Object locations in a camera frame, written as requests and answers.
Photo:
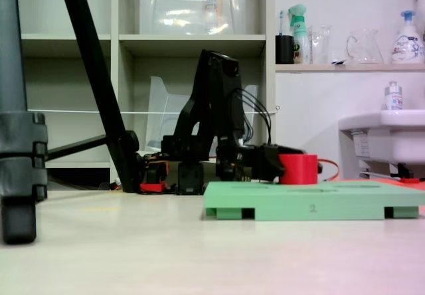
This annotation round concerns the green spray bottle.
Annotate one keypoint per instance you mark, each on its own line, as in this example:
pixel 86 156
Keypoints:
pixel 299 39

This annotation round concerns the white pump soap bottle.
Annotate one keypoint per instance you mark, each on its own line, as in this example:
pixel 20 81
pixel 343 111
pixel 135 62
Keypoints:
pixel 406 47

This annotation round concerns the green shape sorter board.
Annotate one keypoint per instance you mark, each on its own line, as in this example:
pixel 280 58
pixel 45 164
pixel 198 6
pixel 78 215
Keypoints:
pixel 299 205

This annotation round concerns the black camera tripod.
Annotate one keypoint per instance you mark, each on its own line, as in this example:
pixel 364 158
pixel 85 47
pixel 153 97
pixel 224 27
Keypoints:
pixel 16 142

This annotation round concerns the clear plastic storage box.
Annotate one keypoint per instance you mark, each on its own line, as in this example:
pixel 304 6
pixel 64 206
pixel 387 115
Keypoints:
pixel 186 6

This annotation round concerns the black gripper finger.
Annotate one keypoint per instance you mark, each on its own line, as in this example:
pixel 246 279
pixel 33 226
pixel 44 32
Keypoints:
pixel 274 172
pixel 289 150

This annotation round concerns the black cup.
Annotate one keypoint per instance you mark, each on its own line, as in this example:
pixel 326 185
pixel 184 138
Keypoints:
pixel 284 50

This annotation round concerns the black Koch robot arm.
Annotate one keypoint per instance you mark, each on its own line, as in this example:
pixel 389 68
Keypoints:
pixel 212 109

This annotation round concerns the white sink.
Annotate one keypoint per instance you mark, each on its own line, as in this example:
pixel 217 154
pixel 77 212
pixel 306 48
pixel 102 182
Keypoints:
pixel 398 135

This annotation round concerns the red cylinder block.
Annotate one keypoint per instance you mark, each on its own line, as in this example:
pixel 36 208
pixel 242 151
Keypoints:
pixel 299 170

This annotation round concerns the beige shelf unit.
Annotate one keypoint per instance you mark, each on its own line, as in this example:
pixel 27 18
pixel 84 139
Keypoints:
pixel 186 46

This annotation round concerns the clear glass beaker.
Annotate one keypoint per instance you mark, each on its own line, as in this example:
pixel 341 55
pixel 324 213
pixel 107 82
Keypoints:
pixel 321 47

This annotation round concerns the wooden wall shelf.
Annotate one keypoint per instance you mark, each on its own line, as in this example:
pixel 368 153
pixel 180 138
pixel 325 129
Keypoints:
pixel 348 68

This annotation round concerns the blue white toothbrush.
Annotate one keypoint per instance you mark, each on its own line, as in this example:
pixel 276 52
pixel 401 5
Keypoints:
pixel 281 22

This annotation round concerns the clear glass pitcher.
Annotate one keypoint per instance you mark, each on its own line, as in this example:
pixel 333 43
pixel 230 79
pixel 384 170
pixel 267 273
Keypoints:
pixel 365 47

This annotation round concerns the red and black table clamp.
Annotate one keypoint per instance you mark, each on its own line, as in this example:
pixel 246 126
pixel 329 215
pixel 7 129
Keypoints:
pixel 152 187

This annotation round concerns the small clear sanitiser bottle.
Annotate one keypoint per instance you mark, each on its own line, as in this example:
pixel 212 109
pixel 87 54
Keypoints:
pixel 393 99

